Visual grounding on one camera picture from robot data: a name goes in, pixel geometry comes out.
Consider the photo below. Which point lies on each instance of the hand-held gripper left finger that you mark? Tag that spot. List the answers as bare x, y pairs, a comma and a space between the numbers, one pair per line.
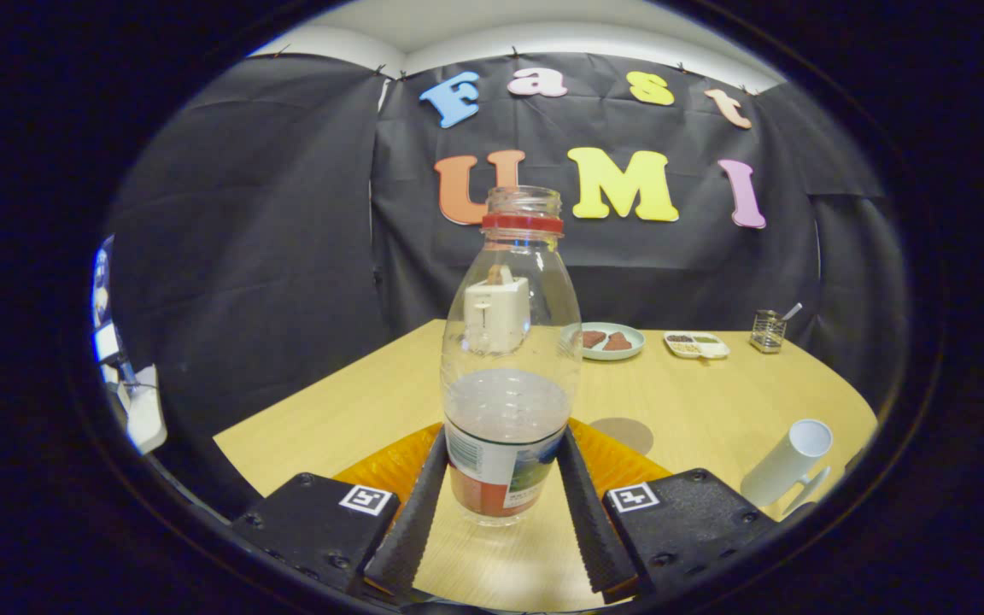
411, 521

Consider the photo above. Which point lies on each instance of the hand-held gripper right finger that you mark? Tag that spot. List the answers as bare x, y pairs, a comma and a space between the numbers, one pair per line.
590, 521

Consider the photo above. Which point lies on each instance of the round brown coaster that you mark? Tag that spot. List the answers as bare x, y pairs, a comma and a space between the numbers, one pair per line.
624, 431

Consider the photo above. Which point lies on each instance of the clear plastic juice bottle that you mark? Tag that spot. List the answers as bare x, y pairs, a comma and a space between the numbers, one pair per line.
505, 410

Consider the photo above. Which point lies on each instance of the white cup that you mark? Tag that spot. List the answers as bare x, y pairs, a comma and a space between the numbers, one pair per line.
787, 461

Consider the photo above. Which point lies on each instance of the wooden table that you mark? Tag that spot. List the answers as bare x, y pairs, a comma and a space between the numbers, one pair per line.
714, 401

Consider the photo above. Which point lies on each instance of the pale green plate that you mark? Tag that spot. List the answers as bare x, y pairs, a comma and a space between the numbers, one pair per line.
629, 352

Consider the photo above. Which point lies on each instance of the brown food piece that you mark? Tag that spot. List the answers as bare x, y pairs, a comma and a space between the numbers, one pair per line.
594, 339
617, 343

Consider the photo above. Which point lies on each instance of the white divided dish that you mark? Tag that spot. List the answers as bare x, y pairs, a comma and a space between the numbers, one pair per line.
697, 346

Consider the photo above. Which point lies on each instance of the white toaster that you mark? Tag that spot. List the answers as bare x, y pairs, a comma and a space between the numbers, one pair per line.
496, 316

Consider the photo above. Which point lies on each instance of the brown toast slice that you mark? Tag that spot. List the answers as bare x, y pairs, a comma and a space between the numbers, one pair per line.
500, 273

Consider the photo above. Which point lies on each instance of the black backdrop cloth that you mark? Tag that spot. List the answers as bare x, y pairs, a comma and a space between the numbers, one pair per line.
270, 256

